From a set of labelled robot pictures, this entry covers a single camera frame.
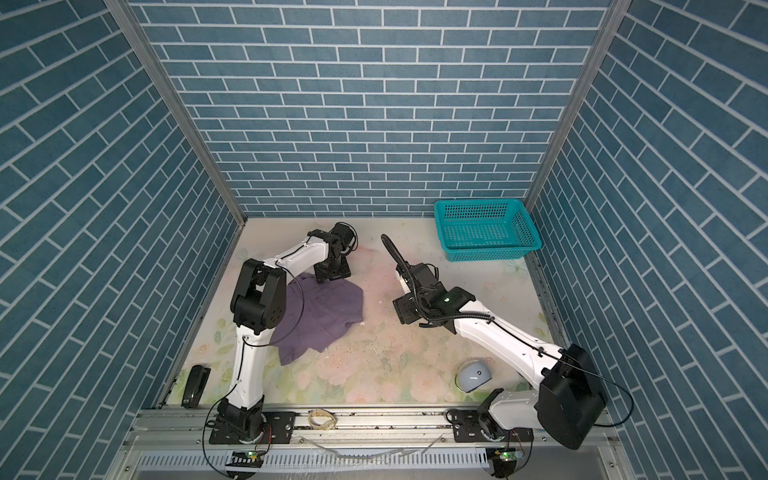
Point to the grey computer mouse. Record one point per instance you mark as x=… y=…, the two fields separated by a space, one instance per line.
x=472 y=375

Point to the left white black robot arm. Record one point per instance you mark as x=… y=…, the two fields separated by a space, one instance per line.
x=258 y=305

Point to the black stapler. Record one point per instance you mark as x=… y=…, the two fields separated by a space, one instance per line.
x=195 y=385

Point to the aluminium front rail frame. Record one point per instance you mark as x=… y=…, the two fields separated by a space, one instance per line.
x=368 y=428

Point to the beige rubber band loop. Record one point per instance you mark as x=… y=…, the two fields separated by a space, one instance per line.
x=321 y=419

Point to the teal plastic mesh basket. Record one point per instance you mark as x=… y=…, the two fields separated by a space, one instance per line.
x=485 y=229

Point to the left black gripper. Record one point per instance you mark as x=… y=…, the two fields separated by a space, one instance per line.
x=346 y=271

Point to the white slotted cable duct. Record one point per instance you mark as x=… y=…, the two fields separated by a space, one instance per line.
x=315 y=460

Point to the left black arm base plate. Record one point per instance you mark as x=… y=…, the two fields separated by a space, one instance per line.
x=267 y=427

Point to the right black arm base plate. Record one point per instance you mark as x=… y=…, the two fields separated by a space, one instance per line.
x=470 y=426

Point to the purple trousers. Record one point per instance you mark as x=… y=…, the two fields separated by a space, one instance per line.
x=317 y=315

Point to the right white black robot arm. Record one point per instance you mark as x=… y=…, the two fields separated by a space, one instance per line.
x=567 y=395

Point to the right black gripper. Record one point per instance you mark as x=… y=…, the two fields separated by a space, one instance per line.
x=402 y=309

